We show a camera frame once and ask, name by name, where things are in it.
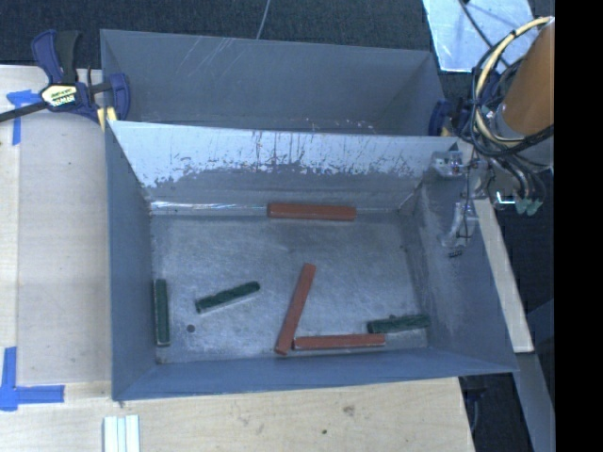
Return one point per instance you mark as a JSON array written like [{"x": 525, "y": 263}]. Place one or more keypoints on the red-brown flat block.
[
  {"x": 339, "y": 342},
  {"x": 297, "y": 306},
  {"x": 311, "y": 212}
]

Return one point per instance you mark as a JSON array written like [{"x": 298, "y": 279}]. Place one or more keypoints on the dark green flat block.
[
  {"x": 162, "y": 311},
  {"x": 398, "y": 324},
  {"x": 226, "y": 297}
]

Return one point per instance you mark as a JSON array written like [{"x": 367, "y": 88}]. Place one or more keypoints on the grey metal bin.
[{"x": 264, "y": 252}]

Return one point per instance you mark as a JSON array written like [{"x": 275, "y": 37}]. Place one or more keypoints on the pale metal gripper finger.
[
  {"x": 457, "y": 221},
  {"x": 447, "y": 163}
]

